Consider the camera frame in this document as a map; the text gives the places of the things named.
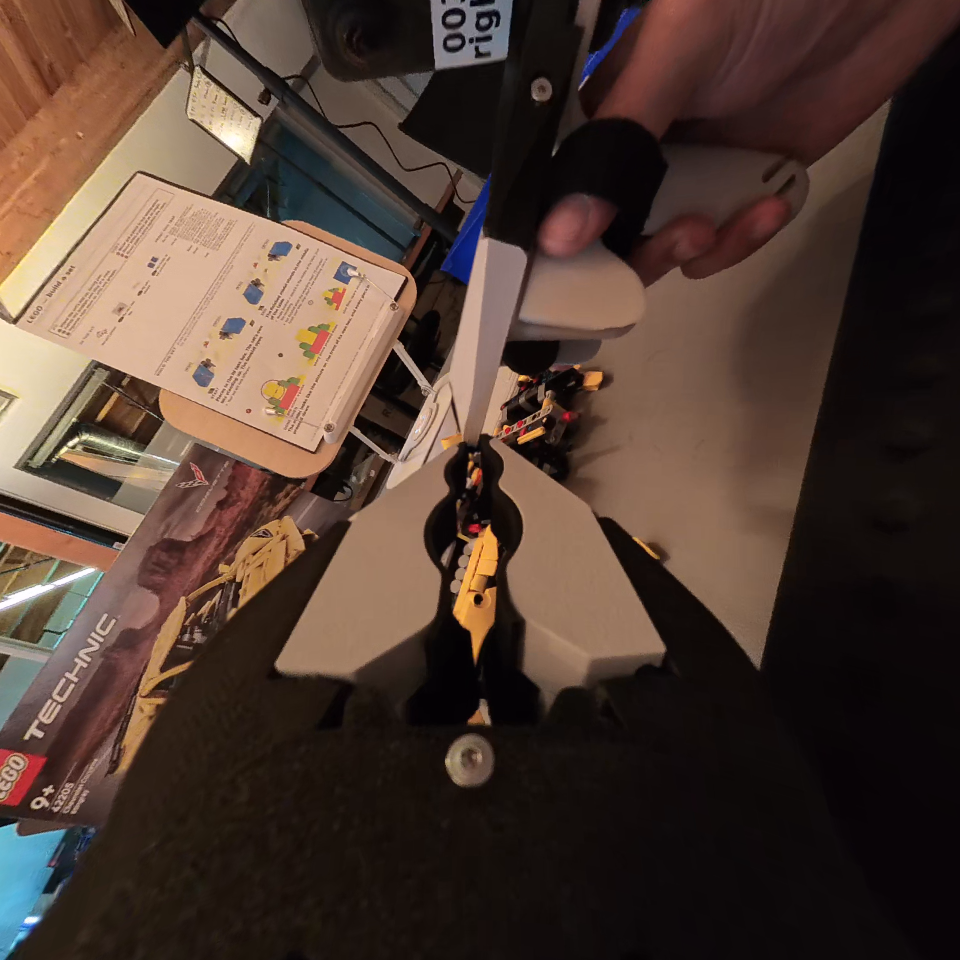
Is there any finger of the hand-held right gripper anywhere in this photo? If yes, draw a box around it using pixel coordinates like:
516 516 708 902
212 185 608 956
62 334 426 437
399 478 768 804
450 238 531 445

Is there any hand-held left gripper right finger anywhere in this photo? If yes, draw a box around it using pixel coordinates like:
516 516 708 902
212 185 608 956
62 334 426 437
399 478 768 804
480 435 669 697

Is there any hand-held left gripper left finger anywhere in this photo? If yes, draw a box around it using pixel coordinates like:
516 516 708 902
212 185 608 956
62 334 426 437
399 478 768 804
272 438 470 687

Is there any yellow toy brick car model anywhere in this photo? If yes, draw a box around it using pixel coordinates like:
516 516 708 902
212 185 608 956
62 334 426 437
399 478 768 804
442 363 667 725

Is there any person's right hand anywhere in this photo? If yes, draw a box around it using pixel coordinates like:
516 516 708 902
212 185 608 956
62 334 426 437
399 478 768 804
538 0 960 285

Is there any toy car set box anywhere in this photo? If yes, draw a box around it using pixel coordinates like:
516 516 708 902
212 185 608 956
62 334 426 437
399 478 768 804
0 442 354 830

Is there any black dimpled chair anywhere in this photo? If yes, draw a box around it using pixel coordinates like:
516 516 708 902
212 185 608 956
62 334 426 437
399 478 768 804
757 45 960 960

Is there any printed instruction sheet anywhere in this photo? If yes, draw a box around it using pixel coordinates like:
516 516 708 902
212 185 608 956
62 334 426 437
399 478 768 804
0 171 410 455

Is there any small whiteboard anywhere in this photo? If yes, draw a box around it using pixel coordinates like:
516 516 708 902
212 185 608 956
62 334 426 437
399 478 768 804
185 66 264 162

